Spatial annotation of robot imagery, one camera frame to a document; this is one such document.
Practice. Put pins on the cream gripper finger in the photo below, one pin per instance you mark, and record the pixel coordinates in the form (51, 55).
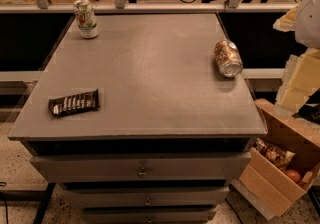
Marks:
(300, 80)
(287, 22)

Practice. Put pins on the orange soda can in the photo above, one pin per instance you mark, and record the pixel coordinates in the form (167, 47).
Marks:
(227, 58)

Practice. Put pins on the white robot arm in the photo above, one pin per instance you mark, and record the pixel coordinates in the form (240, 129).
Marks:
(307, 29)

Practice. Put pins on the green white soda can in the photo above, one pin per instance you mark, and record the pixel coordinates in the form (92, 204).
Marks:
(86, 19)

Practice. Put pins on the snack bag in box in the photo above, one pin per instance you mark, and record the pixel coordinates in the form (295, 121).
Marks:
(278, 156)

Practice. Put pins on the cardboard box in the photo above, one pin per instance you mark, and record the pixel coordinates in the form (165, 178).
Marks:
(271, 186)

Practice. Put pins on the red apple in box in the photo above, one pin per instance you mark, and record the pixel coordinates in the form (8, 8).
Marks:
(293, 175)

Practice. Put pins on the grey drawer cabinet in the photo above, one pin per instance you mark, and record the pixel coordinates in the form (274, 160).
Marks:
(170, 132)

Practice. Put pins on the black chocolate bar wrapper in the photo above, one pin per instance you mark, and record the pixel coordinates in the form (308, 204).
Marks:
(74, 104)

